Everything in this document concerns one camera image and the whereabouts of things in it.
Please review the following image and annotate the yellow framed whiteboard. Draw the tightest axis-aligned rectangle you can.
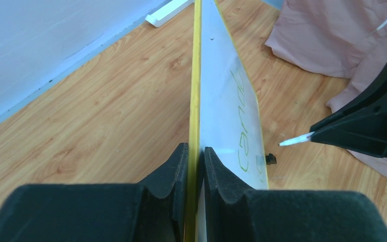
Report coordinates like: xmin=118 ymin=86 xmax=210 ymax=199
xmin=184 ymin=1 xmax=269 ymax=241

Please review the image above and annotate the black whiteboard stand clip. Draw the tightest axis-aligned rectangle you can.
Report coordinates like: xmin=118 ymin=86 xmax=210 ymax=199
xmin=265 ymin=153 xmax=277 ymax=165

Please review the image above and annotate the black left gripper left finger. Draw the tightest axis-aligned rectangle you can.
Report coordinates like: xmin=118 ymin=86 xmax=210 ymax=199
xmin=0 ymin=143 xmax=188 ymax=241

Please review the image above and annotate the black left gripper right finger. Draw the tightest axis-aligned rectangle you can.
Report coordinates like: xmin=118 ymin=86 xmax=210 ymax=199
xmin=204 ymin=147 xmax=387 ymax=241

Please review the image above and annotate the white rack base foot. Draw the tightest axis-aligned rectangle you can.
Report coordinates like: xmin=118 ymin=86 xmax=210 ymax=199
xmin=145 ymin=0 xmax=195 ymax=28

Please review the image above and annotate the green capped white marker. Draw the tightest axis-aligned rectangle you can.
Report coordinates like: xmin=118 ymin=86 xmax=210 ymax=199
xmin=279 ymin=132 xmax=314 ymax=146

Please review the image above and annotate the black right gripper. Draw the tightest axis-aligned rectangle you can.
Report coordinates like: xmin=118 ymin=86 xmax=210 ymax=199
xmin=310 ymin=63 xmax=387 ymax=158

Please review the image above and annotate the pink cloth garment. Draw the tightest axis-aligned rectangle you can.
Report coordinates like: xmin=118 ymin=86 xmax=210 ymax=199
xmin=266 ymin=1 xmax=387 ymax=177

